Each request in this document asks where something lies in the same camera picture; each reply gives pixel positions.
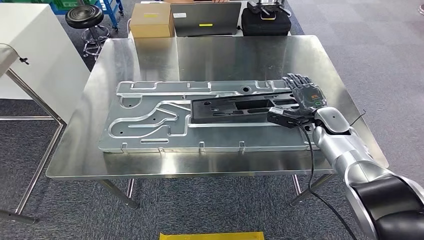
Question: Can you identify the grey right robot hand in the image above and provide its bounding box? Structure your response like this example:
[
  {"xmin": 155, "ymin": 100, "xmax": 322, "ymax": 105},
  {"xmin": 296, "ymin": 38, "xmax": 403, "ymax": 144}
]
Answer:
[{"xmin": 282, "ymin": 73, "xmax": 329, "ymax": 119}]

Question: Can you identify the black plastic plate bracket part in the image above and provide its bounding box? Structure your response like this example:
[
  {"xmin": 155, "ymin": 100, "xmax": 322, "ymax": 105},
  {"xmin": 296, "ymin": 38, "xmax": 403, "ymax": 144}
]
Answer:
[{"xmin": 190, "ymin": 91, "xmax": 306, "ymax": 125}]

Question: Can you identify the stainless steel workbench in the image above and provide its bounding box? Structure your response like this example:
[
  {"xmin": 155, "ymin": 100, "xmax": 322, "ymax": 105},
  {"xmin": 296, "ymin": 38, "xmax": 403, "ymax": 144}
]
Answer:
[{"xmin": 45, "ymin": 34, "xmax": 390, "ymax": 210}]

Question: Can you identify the black carrying case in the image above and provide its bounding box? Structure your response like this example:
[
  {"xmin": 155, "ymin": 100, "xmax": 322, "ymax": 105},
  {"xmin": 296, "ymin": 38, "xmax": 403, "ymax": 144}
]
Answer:
[{"xmin": 240, "ymin": 6, "xmax": 293, "ymax": 37}]

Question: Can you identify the grey handheld controller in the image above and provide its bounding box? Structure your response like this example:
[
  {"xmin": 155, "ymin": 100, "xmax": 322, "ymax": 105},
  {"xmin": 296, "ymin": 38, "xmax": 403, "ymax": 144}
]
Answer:
[{"xmin": 246, "ymin": 0, "xmax": 293, "ymax": 20}]

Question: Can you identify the grey laptop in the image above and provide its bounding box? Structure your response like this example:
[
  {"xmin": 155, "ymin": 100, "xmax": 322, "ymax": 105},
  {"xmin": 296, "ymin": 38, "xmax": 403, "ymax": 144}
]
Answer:
[{"xmin": 170, "ymin": 1, "xmax": 243, "ymax": 38}]

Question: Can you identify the large silver stamped metal plate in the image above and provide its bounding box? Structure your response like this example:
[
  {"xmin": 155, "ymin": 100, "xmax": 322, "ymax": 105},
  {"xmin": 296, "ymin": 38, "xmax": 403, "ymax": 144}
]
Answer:
[{"xmin": 97, "ymin": 79, "xmax": 322, "ymax": 154}]

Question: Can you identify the yellow floor tape square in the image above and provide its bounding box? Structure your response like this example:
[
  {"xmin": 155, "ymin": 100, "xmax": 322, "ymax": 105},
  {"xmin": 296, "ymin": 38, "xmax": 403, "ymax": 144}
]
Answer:
[{"xmin": 158, "ymin": 231, "xmax": 266, "ymax": 240}]

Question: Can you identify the brown cardboard box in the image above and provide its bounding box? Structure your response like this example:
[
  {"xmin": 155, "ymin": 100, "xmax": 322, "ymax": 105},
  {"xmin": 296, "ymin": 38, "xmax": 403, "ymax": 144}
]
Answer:
[{"xmin": 129, "ymin": 2, "xmax": 176, "ymax": 39}]

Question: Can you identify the black round stool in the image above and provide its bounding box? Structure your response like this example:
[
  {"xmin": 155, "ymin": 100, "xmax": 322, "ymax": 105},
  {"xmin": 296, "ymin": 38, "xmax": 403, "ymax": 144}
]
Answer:
[{"xmin": 64, "ymin": 4, "xmax": 112, "ymax": 61}]

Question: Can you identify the white cabinet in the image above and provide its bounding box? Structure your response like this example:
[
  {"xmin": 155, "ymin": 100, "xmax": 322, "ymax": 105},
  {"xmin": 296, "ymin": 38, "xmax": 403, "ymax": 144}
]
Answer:
[{"xmin": 0, "ymin": 2, "xmax": 91, "ymax": 124}]

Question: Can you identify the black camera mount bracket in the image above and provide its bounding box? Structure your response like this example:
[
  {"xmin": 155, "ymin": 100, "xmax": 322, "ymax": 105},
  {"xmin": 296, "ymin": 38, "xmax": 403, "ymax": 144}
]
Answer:
[{"xmin": 266, "ymin": 107, "xmax": 316, "ymax": 130}]

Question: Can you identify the thin black wire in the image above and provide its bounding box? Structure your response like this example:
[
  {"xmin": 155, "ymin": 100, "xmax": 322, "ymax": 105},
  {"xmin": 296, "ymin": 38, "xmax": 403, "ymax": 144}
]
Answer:
[{"xmin": 349, "ymin": 110, "xmax": 368, "ymax": 127}]

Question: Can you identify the black camera cable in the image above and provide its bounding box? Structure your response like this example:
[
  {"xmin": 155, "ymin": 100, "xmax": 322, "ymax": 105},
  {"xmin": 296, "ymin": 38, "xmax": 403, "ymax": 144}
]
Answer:
[{"xmin": 295, "ymin": 122, "xmax": 359, "ymax": 240}]

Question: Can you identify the blue metal cart frame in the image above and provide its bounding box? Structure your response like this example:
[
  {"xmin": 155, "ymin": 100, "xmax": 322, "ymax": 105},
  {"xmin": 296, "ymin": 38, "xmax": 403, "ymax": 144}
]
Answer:
[{"xmin": 98, "ymin": 0, "xmax": 125, "ymax": 31}]

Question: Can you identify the steel frame table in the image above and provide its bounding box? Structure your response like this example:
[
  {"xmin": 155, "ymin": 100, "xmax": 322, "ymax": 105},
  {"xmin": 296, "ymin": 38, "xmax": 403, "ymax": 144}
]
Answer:
[{"xmin": 0, "ymin": 43, "xmax": 68, "ymax": 225}]

